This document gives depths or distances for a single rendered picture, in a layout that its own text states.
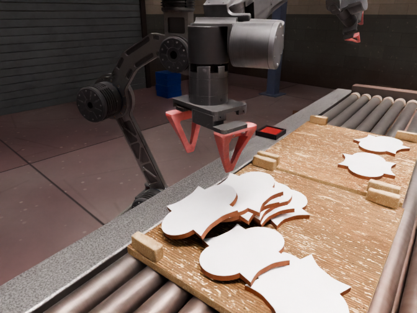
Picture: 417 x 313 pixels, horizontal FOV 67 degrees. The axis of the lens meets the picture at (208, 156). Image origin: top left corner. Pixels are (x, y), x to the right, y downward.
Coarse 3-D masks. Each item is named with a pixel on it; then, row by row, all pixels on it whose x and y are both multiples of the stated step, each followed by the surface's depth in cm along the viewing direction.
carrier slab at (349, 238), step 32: (320, 192) 69; (160, 224) 58; (224, 224) 58; (256, 224) 58; (288, 224) 58; (320, 224) 58; (352, 224) 58; (384, 224) 58; (192, 256) 51; (320, 256) 51; (352, 256) 51; (384, 256) 51; (192, 288) 45; (224, 288) 45; (352, 288) 45
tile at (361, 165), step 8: (344, 160) 81; (352, 160) 81; (360, 160) 81; (368, 160) 81; (376, 160) 81; (384, 160) 81; (344, 168) 79; (352, 168) 77; (360, 168) 77; (368, 168) 77; (376, 168) 77; (384, 168) 77; (360, 176) 74; (368, 176) 73; (376, 176) 73; (384, 176) 75; (392, 176) 74
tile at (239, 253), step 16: (208, 240) 52; (224, 240) 52; (240, 240) 52; (256, 240) 51; (272, 240) 51; (208, 256) 49; (224, 256) 48; (240, 256) 48; (256, 256) 48; (272, 256) 47; (208, 272) 45; (224, 272) 45; (240, 272) 45; (256, 272) 45
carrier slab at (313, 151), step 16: (304, 128) 106; (320, 128) 106; (336, 128) 106; (288, 144) 93; (304, 144) 93; (320, 144) 93; (336, 144) 93; (352, 144) 93; (416, 144) 93; (288, 160) 83; (304, 160) 83; (320, 160) 83; (336, 160) 83; (400, 160) 83; (304, 176) 76; (320, 176) 75; (336, 176) 75; (352, 176) 75; (400, 176) 75; (352, 192) 70; (400, 192) 69
